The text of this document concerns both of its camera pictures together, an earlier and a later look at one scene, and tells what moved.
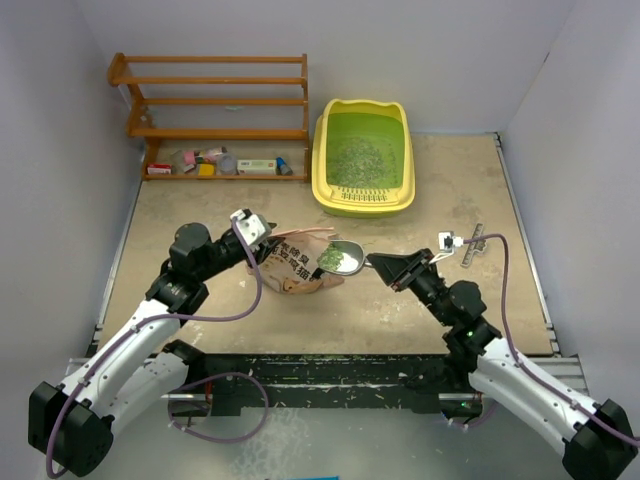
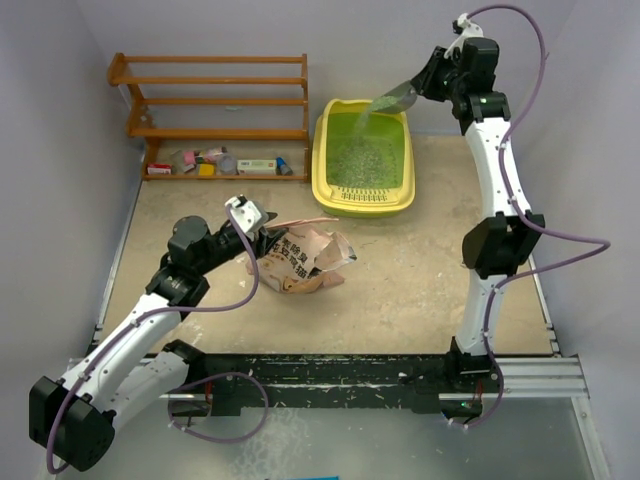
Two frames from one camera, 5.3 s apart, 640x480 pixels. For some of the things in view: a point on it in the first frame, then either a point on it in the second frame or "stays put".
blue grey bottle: [282, 168] stays put
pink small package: [189, 157] stays put
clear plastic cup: [227, 164] stays put
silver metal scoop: [353, 255] → [399, 99]
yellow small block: [206, 170] stays put
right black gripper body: [423, 283] → [442, 80]
